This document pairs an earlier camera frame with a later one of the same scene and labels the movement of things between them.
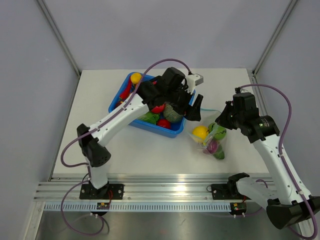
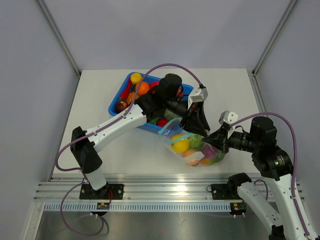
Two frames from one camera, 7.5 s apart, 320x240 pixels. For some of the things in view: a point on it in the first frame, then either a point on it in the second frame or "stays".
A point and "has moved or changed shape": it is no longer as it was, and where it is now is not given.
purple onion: (212, 146) has moved or changed shape
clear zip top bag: (207, 135) has moved or changed shape
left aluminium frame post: (48, 13) stays
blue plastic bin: (162, 127) stays
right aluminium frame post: (274, 37) stays
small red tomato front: (164, 123) stays
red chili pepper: (127, 91) stays
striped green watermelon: (218, 132) has moved or changed shape
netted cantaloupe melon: (170, 114) stays
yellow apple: (200, 133) has moved or changed shape
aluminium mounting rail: (194, 188) stays
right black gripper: (222, 119) -> (220, 138)
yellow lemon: (136, 78) stays
